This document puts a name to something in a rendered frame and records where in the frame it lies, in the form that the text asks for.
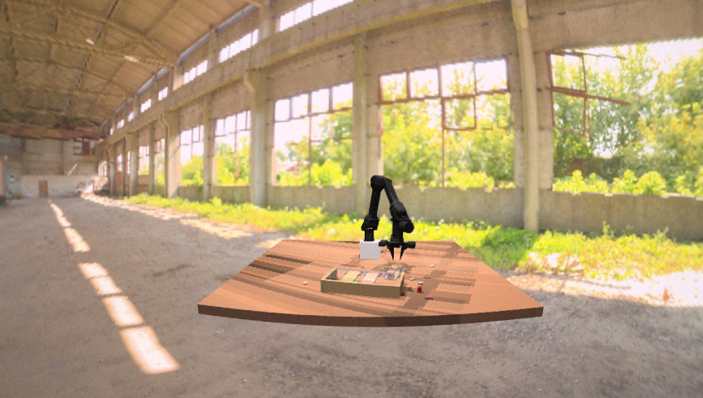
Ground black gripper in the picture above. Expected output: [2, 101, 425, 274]
[379, 231, 415, 259]

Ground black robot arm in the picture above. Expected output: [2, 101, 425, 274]
[361, 175, 415, 248]

